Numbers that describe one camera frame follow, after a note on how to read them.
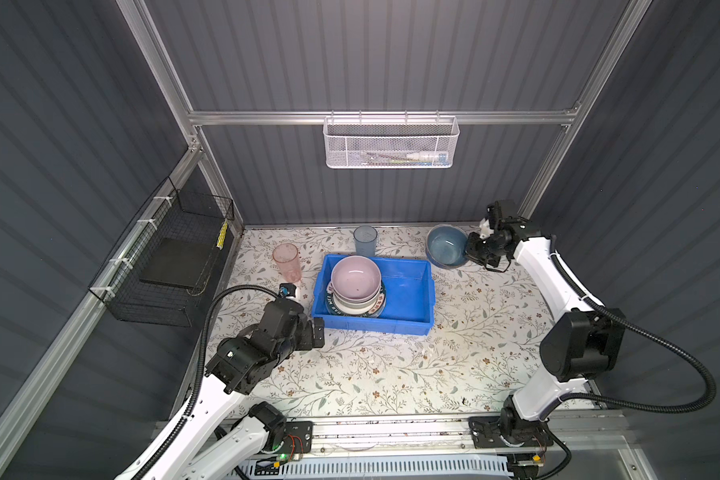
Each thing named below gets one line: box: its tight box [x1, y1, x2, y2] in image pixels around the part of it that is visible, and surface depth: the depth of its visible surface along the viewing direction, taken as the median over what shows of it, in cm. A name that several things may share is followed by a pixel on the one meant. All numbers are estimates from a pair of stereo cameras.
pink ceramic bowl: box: [330, 255, 382, 301], surface depth 94 cm
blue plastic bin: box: [312, 255, 436, 336], surface depth 97 cm
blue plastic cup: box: [353, 225, 378, 258], surface depth 104 cm
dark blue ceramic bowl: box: [426, 224, 468, 269], surface depth 91 cm
